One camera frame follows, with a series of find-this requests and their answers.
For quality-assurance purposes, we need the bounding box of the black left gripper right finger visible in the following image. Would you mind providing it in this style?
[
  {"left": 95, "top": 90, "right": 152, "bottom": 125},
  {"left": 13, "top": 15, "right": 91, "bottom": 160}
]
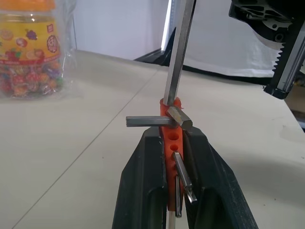
[{"left": 183, "top": 125, "right": 260, "bottom": 229}]

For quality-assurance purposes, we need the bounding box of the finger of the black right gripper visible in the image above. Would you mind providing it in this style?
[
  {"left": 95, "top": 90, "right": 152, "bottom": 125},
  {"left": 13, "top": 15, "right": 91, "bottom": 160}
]
[{"left": 228, "top": 0, "right": 297, "bottom": 51}]

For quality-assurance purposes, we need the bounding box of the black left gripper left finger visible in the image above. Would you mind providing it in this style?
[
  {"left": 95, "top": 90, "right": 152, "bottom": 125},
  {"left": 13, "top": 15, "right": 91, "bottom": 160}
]
[{"left": 111, "top": 125, "right": 168, "bottom": 229}]

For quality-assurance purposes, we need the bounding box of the orange hex key holder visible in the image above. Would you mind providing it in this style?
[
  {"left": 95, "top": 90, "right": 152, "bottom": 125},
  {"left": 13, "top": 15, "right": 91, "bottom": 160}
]
[{"left": 159, "top": 96, "right": 187, "bottom": 213}]

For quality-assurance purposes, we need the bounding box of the large silver hex key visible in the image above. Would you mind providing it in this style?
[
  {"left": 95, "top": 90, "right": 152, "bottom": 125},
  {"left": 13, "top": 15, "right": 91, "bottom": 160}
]
[{"left": 163, "top": 0, "right": 197, "bottom": 133}]

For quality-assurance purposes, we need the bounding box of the small silver hex key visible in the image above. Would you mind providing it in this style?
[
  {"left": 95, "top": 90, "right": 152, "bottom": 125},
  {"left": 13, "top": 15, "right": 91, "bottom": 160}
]
[{"left": 172, "top": 151, "right": 198, "bottom": 204}]

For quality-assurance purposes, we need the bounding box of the thin silver hex key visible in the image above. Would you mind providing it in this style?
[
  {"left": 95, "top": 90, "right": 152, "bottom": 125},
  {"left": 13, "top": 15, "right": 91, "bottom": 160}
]
[{"left": 174, "top": 175, "right": 184, "bottom": 219}]

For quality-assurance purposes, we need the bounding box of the medium grey hex key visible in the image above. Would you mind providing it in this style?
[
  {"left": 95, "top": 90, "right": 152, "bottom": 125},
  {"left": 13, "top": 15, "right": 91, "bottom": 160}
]
[{"left": 125, "top": 115, "right": 178, "bottom": 128}]

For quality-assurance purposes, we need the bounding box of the black photo backdrop base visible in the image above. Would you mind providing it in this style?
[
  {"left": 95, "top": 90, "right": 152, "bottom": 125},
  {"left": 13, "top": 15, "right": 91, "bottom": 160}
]
[{"left": 132, "top": 47, "right": 274, "bottom": 80}]

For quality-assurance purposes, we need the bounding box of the white light panel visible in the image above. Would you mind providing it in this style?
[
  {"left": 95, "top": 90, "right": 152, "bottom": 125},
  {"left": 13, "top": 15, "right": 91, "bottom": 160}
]
[{"left": 161, "top": 0, "right": 173, "bottom": 52}]

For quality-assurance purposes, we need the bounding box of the candy jar in plastic bag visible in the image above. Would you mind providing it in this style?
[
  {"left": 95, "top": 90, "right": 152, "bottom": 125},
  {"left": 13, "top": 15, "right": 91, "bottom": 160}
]
[{"left": 0, "top": 0, "right": 81, "bottom": 102}]

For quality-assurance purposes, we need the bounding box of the clear candy jar orange lid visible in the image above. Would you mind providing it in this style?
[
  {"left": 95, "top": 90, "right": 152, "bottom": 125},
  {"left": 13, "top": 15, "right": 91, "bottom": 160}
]
[{"left": 0, "top": 0, "right": 65, "bottom": 99}]

